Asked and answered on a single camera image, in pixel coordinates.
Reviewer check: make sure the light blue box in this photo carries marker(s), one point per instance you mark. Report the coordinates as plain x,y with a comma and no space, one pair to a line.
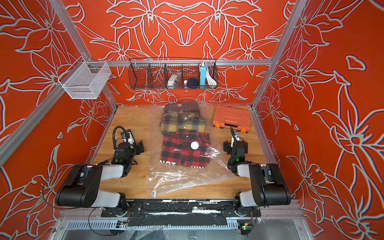
203,72

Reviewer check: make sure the clear plastic vacuum bag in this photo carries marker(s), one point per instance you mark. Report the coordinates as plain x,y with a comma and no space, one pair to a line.
166,179

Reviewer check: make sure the grey packet in basket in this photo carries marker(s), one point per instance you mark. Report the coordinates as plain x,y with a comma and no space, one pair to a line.
174,81

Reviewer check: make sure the red black plaid shirt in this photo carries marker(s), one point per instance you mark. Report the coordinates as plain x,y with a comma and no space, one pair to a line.
176,149

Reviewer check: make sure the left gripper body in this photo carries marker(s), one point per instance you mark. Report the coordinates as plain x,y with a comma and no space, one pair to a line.
133,152

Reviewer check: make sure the orange plastic tool case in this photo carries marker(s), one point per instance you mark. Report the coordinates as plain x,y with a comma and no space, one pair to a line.
229,117

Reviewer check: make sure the white vacuum bag valve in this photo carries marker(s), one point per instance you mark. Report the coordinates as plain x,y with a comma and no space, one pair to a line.
195,145

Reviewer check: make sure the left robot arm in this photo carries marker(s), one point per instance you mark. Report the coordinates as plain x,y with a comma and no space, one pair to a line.
81,188

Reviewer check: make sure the dark blue round object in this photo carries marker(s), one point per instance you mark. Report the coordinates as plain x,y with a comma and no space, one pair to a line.
193,83

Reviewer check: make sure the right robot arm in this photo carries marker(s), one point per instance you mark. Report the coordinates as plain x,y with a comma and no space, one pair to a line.
268,187

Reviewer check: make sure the white wire wall basket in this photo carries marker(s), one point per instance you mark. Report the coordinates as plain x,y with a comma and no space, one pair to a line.
86,80

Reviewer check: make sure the small picture card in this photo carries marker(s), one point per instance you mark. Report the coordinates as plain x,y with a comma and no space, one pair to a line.
127,136

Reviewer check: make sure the black wire wall basket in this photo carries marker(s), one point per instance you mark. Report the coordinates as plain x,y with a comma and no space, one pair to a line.
148,74

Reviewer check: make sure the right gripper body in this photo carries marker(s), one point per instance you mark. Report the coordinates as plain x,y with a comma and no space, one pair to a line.
230,150

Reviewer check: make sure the yellow green plaid shirt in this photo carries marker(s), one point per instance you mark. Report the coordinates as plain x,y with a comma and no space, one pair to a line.
172,122

